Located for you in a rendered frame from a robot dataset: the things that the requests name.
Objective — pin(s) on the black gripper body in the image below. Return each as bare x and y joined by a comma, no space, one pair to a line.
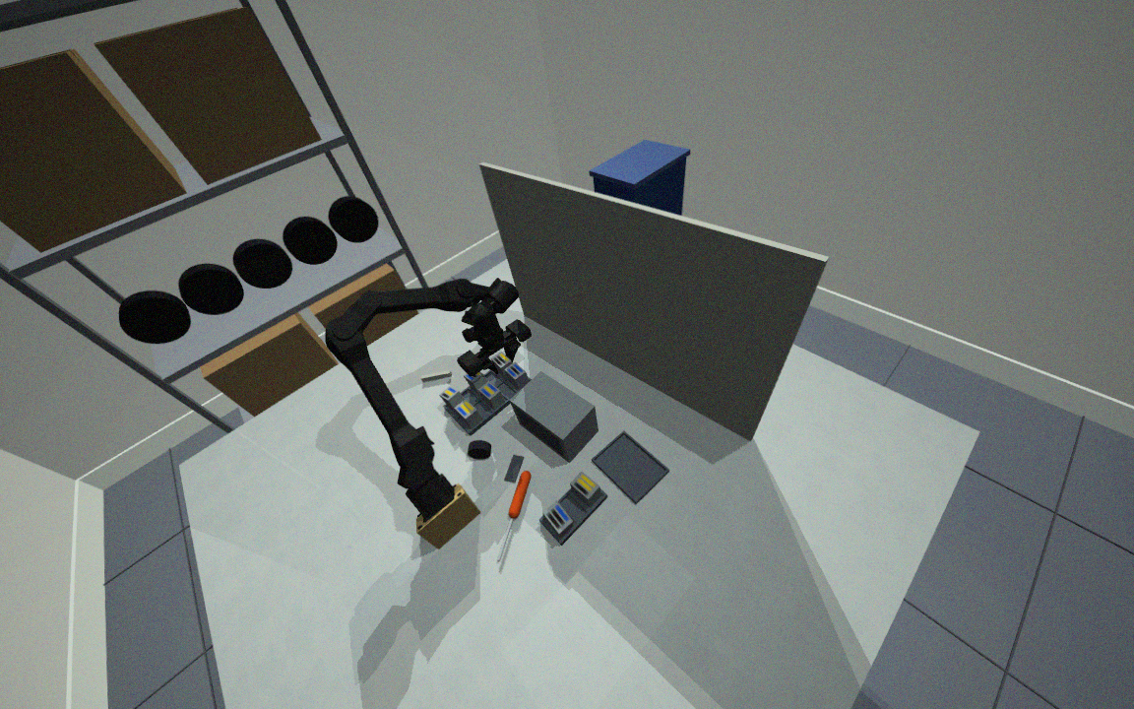
492,343

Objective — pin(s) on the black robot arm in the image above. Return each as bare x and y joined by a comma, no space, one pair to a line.
428,490

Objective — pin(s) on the orange-handled screwdriver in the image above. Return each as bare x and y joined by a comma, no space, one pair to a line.
516,504

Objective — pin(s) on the black short cylinder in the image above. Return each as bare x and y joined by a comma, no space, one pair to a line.
479,450

